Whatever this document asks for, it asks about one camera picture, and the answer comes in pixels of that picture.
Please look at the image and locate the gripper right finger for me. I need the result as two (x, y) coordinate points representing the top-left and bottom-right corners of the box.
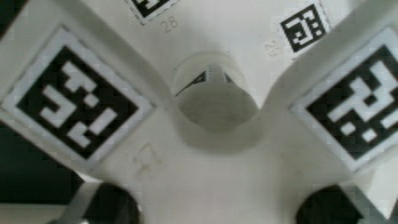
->
(294, 184), (398, 224)

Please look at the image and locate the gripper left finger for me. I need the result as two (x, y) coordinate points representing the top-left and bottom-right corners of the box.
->
(49, 182), (141, 224)

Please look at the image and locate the white cross-shaped table base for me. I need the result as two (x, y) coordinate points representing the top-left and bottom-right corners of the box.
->
(0, 0), (398, 224)

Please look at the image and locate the white cylindrical table leg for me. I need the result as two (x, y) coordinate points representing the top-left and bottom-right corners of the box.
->
(175, 64), (257, 131)

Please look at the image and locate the white round table top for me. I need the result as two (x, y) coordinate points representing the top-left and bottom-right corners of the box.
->
(81, 0), (398, 103)

